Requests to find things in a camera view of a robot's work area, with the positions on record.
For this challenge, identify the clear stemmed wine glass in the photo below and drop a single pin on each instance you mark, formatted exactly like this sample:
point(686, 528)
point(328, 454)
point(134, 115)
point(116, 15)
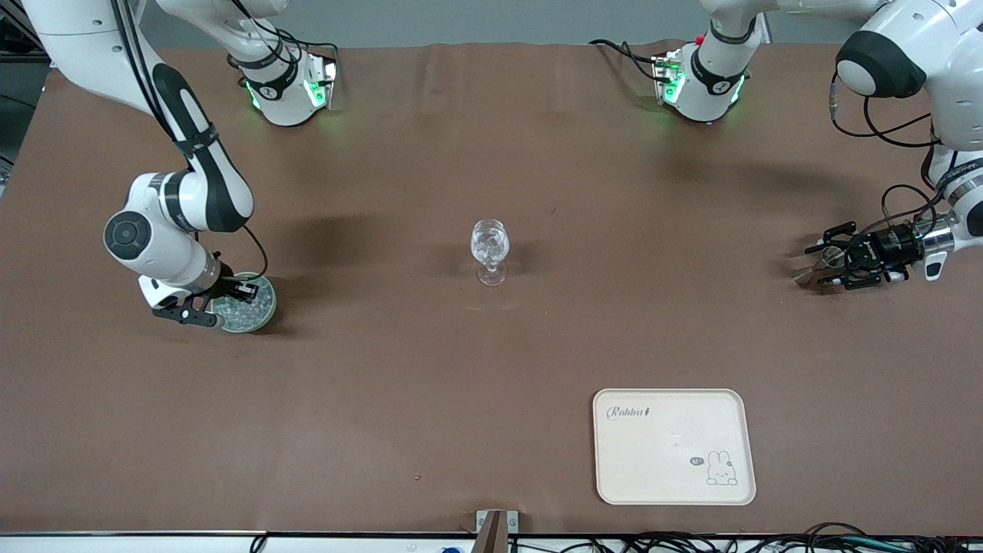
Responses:
point(491, 276)

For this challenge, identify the silver metal jigger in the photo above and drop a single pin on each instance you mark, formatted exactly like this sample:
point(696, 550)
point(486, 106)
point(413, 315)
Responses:
point(833, 255)

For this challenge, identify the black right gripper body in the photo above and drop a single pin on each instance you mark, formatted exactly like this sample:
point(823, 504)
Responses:
point(227, 286)

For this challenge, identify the clear ice cube pile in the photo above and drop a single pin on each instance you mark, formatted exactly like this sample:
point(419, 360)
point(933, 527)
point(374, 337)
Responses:
point(249, 313)

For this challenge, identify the grey metal bracket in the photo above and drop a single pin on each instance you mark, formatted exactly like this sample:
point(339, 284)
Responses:
point(513, 521)

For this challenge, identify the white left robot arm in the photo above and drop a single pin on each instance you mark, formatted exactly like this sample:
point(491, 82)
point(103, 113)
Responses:
point(952, 92)

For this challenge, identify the cream rabbit print tray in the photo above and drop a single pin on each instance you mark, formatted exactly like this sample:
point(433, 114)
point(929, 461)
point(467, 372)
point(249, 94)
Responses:
point(668, 445)

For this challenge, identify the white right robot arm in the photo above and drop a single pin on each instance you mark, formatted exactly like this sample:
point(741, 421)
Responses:
point(165, 246)

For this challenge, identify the brown tapered bar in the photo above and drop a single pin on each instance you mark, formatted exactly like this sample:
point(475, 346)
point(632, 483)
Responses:
point(493, 538)

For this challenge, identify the green round bowl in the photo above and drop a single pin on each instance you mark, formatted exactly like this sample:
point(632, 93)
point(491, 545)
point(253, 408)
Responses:
point(261, 319)

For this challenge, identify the brown table mat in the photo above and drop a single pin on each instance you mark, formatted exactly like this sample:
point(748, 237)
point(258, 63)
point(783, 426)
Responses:
point(384, 384)

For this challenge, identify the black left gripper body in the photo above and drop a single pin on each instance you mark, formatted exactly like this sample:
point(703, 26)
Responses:
point(891, 247)

